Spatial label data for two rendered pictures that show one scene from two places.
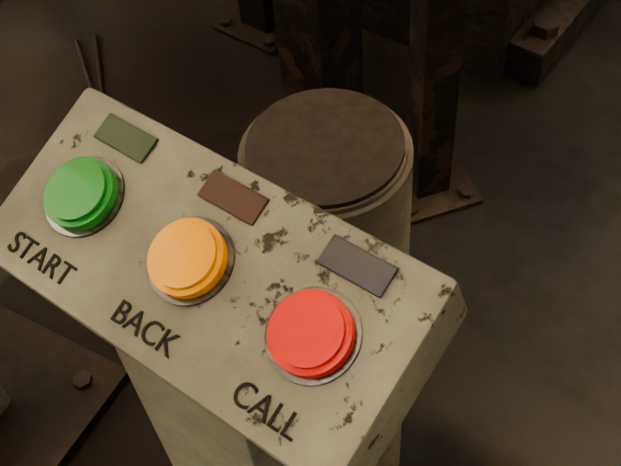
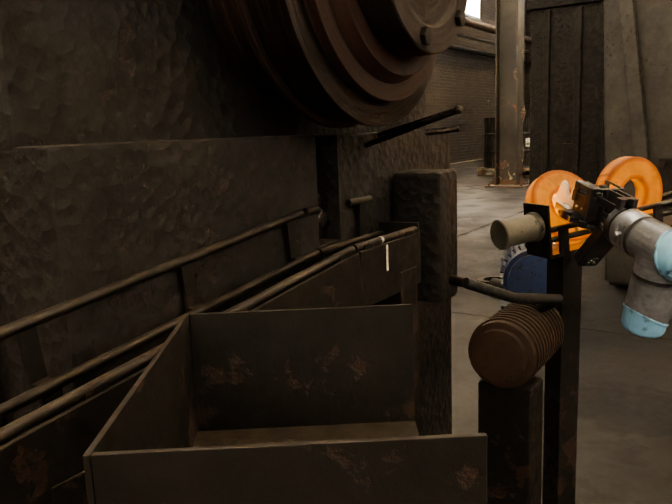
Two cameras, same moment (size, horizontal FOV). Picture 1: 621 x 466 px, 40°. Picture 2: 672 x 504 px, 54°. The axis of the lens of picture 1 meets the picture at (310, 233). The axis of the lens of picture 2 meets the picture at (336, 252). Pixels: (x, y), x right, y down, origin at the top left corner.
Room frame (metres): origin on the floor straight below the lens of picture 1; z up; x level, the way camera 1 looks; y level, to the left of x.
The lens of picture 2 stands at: (1.43, 1.08, 0.87)
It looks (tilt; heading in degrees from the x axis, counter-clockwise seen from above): 10 degrees down; 262
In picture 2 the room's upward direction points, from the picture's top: 2 degrees counter-clockwise
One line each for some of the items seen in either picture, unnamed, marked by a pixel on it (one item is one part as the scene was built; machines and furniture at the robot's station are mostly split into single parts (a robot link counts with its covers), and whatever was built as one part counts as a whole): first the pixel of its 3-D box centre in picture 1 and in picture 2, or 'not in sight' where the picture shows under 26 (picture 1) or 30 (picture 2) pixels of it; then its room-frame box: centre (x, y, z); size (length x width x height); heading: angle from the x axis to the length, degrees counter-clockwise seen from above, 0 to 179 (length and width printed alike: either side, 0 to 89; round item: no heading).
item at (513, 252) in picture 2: not in sight; (532, 272); (0.08, -1.88, 0.17); 0.57 x 0.31 x 0.34; 69
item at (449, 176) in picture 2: not in sight; (424, 234); (1.11, -0.10, 0.68); 0.11 x 0.08 x 0.24; 139
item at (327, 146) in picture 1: (339, 340); not in sight; (0.40, -0.02, 0.26); 0.12 x 0.12 x 0.52
